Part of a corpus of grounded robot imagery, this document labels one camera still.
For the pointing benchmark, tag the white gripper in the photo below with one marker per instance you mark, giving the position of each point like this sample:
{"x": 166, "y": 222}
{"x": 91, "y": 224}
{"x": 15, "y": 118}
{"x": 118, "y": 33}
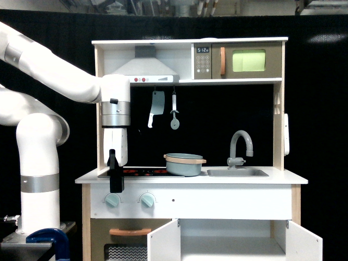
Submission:
{"x": 115, "y": 152}

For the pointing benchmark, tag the grey-blue toy pot bowl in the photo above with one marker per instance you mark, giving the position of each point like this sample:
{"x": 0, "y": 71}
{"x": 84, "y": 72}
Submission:
{"x": 184, "y": 164}

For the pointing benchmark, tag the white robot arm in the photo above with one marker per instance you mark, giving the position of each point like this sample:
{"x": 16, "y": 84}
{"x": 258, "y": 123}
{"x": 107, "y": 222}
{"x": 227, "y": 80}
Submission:
{"x": 39, "y": 130}

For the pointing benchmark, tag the left white cabinet door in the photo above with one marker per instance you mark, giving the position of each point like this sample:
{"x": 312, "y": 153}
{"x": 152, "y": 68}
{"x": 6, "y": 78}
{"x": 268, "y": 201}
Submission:
{"x": 164, "y": 243}

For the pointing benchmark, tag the white cabinet door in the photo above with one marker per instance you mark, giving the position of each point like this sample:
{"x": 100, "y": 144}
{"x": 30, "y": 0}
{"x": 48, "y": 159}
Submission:
{"x": 164, "y": 243}
{"x": 297, "y": 242}

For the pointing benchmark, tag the white wooden toy kitchen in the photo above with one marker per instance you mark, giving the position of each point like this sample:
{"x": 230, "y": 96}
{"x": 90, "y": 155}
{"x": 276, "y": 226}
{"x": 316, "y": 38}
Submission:
{"x": 232, "y": 124}

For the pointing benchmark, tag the right white cabinet door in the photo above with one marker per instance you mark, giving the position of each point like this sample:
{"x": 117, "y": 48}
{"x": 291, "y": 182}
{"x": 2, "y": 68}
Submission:
{"x": 297, "y": 242}

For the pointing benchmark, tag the black toy stovetop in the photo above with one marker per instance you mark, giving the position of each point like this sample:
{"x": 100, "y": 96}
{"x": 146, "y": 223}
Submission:
{"x": 147, "y": 172}

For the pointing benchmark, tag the left mint stove knob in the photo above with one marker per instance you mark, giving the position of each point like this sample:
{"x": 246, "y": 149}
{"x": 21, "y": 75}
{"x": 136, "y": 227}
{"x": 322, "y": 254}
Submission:
{"x": 112, "y": 200}

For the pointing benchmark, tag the mint stove knob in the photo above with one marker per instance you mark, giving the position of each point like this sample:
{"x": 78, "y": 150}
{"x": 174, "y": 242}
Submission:
{"x": 147, "y": 200}
{"x": 112, "y": 200}

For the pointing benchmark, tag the right mint stove knob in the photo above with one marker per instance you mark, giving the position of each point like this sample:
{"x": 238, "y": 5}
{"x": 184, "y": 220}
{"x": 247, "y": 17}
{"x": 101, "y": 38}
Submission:
{"x": 147, "y": 200}

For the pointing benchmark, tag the toy pizza cutter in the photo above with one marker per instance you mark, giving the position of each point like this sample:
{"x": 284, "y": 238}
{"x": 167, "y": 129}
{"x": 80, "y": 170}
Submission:
{"x": 175, "y": 122}

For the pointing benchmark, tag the toy cleaver knife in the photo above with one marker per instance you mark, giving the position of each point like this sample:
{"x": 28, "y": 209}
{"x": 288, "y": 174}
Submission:
{"x": 157, "y": 107}

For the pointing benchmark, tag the blue clamp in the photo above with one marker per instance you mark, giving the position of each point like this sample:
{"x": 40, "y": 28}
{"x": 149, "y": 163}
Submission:
{"x": 55, "y": 236}

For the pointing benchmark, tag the grey toy sink basin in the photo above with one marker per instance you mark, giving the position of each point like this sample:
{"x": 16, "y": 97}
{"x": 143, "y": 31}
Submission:
{"x": 237, "y": 173}

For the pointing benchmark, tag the grey robot mounting base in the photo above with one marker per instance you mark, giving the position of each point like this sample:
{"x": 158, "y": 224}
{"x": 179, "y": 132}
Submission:
{"x": 13, "y": 241}

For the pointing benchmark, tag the white side-hung utensil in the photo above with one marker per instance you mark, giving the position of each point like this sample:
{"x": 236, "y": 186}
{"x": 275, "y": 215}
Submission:
{"x": 286, "y": 135}

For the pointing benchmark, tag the toy oven door orange handle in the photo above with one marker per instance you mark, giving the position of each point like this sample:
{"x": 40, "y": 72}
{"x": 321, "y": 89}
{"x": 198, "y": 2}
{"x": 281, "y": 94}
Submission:
{"x": 100, "y": 233}

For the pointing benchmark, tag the toy microwave with orange handle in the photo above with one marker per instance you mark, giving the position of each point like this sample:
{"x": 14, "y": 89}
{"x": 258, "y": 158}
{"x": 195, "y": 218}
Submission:
{"x": 237, "y": 60}

